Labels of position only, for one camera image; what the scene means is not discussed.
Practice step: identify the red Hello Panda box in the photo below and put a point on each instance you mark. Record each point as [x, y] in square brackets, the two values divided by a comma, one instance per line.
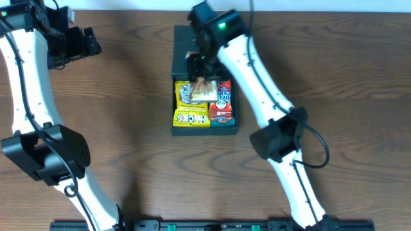
[223, 106]

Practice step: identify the dark green box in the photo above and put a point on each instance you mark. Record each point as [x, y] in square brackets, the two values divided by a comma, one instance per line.
[184, 42]

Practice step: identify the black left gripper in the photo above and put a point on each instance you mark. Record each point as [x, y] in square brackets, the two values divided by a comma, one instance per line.
[88, 42]

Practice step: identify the yellow Hacks candy bag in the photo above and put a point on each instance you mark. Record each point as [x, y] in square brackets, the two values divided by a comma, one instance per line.
[188, 114]

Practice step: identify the brown Pocky box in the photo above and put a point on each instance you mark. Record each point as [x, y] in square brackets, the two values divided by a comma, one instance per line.
[204, 91]

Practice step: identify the teal coconut cookie box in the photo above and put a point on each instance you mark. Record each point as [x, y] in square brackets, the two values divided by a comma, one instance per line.
[223, 122]

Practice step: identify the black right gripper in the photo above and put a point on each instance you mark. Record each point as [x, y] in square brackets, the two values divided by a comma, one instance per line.
[199, 74]

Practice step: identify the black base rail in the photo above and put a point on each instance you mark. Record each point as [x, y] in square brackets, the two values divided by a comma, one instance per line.
[273, 225]

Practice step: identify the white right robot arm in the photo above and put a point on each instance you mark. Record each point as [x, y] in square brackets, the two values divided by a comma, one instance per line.
[225, 40]

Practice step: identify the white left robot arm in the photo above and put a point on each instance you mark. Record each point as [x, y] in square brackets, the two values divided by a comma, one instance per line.
[34, 40]

